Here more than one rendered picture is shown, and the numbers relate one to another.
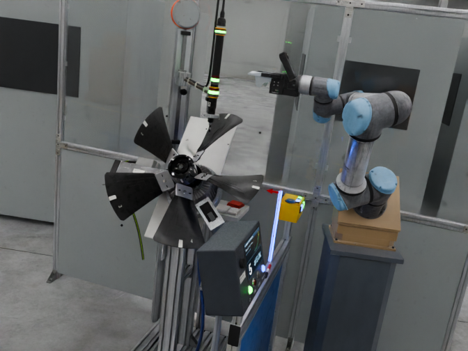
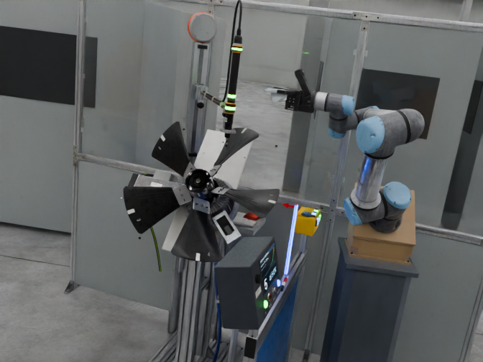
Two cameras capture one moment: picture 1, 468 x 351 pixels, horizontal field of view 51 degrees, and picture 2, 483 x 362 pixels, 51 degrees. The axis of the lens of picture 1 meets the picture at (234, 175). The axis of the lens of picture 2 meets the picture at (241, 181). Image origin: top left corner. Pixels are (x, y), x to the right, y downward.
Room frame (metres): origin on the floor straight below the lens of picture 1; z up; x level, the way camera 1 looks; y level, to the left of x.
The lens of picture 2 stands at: (-0.09, 0.00, 1.84)
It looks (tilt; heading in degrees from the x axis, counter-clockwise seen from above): 16 degrees down; 1
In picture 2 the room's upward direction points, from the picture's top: 7 degrees clockwise
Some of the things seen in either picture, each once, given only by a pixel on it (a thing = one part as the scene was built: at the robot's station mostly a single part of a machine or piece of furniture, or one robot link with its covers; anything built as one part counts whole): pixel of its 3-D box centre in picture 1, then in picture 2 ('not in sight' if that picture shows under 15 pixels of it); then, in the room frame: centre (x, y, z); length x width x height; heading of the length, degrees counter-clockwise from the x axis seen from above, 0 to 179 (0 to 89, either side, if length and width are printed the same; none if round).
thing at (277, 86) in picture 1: (285, 83); (300, 100); (1.99, -0.16, 1.63); 0.12 x 0.08 x 0.09; 74
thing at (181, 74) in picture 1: (183, 79); (200, 92); (2.66, 0.34, 1.54); 0.10 x 0.07 x 0.09; 19
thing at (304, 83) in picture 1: (305, 84); (320, 101); (1.97, -0.24, 1.64); 0.08 x 0.05 x 0.08; 164
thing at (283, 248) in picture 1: (265, 279); (281, 292); (1.88, -0.19, 0.82); 0.90 x 0.04 x 0.08; 164
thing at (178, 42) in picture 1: (169, 186); (186, 198); (2.75, 0.37, 0.90); 0.08 x 0.06 x 1.80; 109
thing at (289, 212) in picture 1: (290, 209); (307, 222); (2.26, -0.30, 1.02); 0.16 x 0.10 x 0.11; 164
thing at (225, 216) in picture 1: (213, 207); (230, 219); (2.63, 0.09, 0.85); 0.36 x 0.24 x 0.03; 74
